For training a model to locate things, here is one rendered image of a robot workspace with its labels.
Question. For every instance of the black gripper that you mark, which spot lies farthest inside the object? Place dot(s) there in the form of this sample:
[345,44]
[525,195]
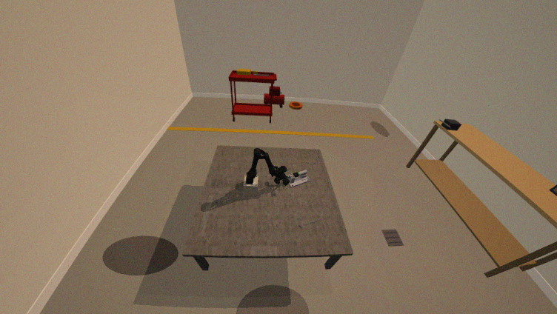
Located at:
[284,179]

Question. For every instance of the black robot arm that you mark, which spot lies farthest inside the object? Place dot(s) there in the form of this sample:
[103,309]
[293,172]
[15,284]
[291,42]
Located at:
[252,172]

